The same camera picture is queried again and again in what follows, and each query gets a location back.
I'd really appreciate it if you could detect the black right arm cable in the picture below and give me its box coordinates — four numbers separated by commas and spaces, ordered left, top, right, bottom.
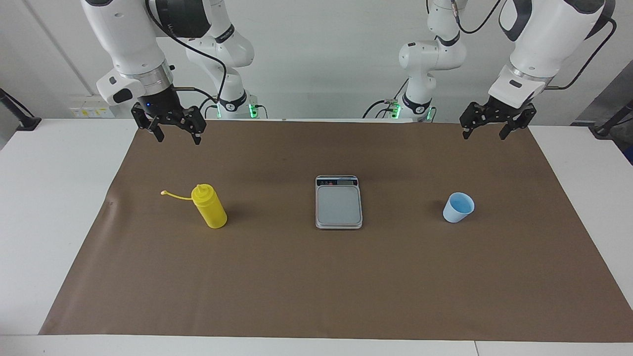
145, 0, 228, 112

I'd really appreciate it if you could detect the black left base cable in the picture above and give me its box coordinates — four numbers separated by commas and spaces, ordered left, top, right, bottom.
362, 79, 411, 119

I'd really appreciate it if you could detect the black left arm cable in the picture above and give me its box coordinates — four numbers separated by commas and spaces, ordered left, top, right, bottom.
450, 0, 619, 90

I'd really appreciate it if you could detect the black base cable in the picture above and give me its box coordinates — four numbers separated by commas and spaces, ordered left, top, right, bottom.
198, 96, 221, 119
362, 79, 411, 119

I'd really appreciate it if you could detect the yellow squeeze bottle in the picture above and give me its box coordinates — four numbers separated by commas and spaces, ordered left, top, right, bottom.
161, 184, 228, 229

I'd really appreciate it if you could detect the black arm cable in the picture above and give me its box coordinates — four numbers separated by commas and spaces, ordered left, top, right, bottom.
450, 0, 619, 90
145, 0, 228, 112

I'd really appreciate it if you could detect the silver digital kitchen scale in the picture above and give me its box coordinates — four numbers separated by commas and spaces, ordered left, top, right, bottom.
315, 175, 363, 230

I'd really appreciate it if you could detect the black right base cable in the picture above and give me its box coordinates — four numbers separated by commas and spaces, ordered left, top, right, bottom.
198, 96, 221, 119

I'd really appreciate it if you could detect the white wall socket box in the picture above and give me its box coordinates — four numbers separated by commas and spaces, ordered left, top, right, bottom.
69, 95, 115, 118

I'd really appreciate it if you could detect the light blue plastic cup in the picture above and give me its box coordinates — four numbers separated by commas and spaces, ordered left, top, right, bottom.
443, 192, 475, 223

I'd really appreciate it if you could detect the black clamp stand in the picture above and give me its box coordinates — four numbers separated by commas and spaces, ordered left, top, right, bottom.
0, 88, 42, 132
588, 99, 633, 137

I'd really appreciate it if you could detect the brown paper table mat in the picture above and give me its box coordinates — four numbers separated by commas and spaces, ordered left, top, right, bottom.
39, 119, 633, 343

